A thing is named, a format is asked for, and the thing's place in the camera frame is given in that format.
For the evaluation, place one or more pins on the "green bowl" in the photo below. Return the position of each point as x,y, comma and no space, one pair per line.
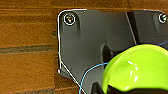
140,66

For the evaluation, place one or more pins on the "silver base bolt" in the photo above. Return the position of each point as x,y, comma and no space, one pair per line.
69,19
163,18

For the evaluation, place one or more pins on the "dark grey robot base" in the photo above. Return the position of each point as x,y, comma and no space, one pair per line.
86,40

